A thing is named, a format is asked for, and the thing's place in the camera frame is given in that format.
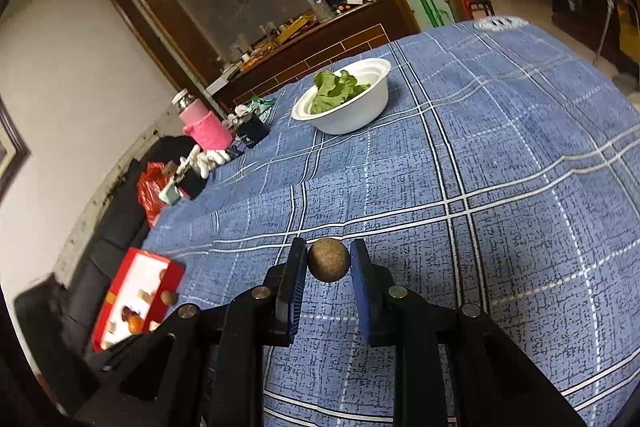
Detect beige fruit chunk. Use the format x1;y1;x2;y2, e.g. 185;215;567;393
137;289;154;306

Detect black small box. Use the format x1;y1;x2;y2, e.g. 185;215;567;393
234;113;269;148

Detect framed wall picture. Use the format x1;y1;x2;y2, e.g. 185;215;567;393
0;100;30;199

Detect brown round longan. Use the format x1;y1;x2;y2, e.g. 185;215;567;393
307;237;350;283

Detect black leather sofa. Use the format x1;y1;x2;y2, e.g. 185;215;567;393
14;135;195;358

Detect small orange in tray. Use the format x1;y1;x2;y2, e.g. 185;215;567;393
127;314;144;335

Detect white bowl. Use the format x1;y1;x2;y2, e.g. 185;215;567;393
291;58;392;135

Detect red plastic bag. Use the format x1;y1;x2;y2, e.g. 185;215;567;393
137;161;168;228

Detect red jujube date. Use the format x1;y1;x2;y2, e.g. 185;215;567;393
120;306;136;322

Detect green lettuce leaves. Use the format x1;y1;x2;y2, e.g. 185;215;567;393
308;69;370;115

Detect blue plaid tablecloth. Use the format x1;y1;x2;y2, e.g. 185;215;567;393
143;23;639;426

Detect red rimmed white tray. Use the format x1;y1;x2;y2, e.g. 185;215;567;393
91;248;184;351

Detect pink sleeved bottle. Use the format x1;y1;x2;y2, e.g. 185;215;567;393
171;89;233;150

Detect mint green cloth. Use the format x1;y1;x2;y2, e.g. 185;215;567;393
158;181;182;206

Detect white gloves pile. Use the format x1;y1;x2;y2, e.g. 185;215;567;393
186;145;231;179

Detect brown longan by tray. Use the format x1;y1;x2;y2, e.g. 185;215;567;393
160;291;178;307

